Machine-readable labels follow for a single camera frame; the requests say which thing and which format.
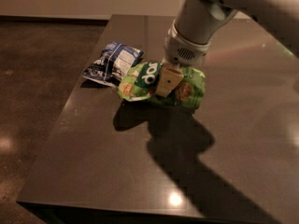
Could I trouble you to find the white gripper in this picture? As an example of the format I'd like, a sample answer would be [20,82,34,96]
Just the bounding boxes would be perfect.
[155,23,210,97]

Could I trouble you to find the green rice chip bag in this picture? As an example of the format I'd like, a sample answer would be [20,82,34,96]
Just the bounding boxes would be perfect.
[118,63,205,109]

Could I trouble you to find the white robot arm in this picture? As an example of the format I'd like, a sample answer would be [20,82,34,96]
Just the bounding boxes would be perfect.
[155,0,299,97]

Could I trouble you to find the blue chip bag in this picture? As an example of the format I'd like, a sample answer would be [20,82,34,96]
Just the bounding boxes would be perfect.
[82,41,144,88]

